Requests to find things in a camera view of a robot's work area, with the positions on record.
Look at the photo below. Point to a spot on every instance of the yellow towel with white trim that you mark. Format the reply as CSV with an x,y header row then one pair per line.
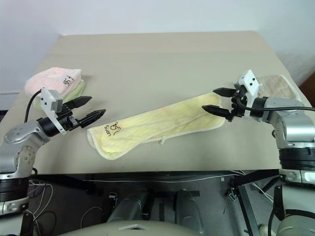
x,y
152,123

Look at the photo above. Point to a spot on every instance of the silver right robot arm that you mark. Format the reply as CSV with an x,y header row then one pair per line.
x,y
295,123

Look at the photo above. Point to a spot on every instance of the grey robot torso shell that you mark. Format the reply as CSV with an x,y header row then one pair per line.
x,y
110,229

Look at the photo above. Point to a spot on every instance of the dark brown furniture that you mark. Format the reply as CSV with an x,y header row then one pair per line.
x,y
310,91

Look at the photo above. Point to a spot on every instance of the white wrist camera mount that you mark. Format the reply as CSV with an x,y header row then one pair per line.
x,y
249,83
46,100

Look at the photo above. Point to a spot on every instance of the folded beige towel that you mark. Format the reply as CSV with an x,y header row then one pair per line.
x,y
275,86

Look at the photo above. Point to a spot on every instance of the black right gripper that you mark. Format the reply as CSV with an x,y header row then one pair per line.
x,y
237,111

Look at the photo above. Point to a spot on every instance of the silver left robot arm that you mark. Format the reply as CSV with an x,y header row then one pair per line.
x,y
19,130

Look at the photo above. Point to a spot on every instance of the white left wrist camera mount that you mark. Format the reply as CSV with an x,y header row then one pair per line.
x,y
46,100

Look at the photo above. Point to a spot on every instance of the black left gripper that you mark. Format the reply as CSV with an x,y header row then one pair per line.
x,y
70,120

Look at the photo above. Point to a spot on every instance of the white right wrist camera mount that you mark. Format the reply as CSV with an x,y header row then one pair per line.
x,y
249,83

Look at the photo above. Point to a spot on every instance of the black table frame bar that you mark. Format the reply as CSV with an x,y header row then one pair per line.
x,y
123,177

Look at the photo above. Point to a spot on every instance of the folded light green towel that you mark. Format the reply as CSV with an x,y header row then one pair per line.
x,y
76,89

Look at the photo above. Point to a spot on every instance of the folded pink towel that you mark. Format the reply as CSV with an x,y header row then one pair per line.
x,y
49,78

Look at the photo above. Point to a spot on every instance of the dark grey rounded cylinder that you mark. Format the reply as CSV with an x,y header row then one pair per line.
x,y
187,209
130,206

